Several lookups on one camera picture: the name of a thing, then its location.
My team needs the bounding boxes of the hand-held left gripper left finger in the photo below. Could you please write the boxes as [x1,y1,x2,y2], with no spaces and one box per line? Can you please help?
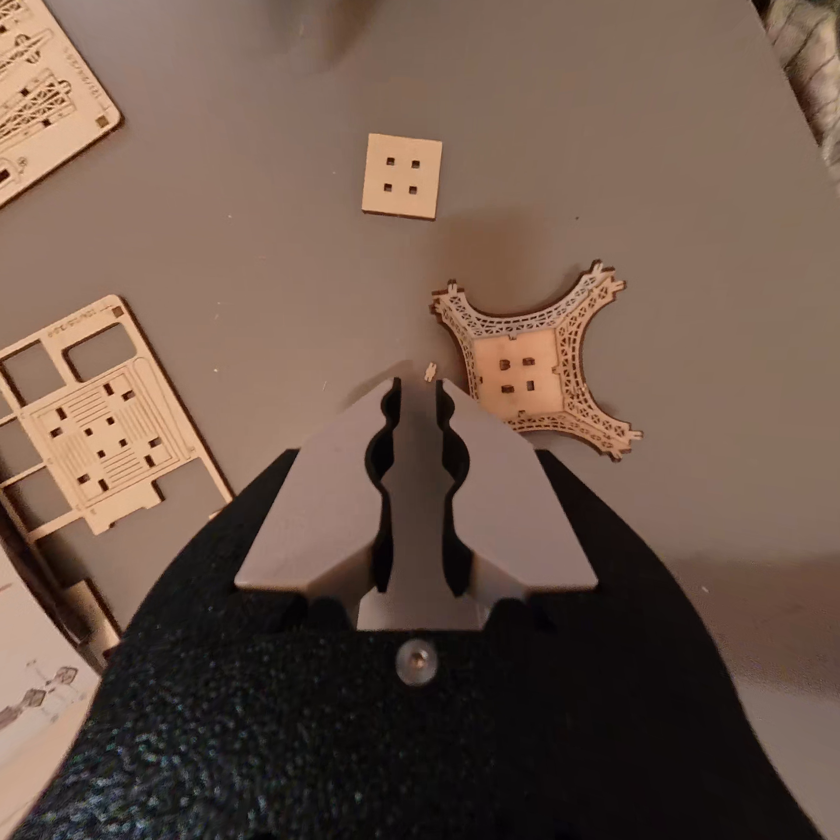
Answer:
[234,377,403,629]

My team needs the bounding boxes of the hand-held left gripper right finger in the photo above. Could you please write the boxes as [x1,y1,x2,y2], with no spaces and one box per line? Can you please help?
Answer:
[435,378,599,629]

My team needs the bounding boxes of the wooden lattice tower base model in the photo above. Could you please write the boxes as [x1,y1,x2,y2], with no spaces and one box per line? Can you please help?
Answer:
[430,260,644,463]

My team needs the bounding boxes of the grey desk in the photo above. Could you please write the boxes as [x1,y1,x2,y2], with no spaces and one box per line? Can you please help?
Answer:
[0,0,840,746]

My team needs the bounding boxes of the wooden puzzle sheet slotted panel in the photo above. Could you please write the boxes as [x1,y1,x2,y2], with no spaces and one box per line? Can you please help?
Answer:
[0,294,236,547]

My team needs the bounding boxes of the marker pen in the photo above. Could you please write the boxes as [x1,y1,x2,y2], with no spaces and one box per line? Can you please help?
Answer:
[60,576,124,658]

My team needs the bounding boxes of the folded instruction booklet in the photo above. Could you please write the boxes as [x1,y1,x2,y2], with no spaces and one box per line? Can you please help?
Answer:
[0,558,101,815]

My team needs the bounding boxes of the square wooden plate four holes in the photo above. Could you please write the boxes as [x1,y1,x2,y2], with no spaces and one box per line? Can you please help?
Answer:
[360,133,444,221]

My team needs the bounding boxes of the wooden puzzle sheet tower parts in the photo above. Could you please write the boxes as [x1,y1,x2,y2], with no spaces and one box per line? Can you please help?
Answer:
[0,0,124,208]

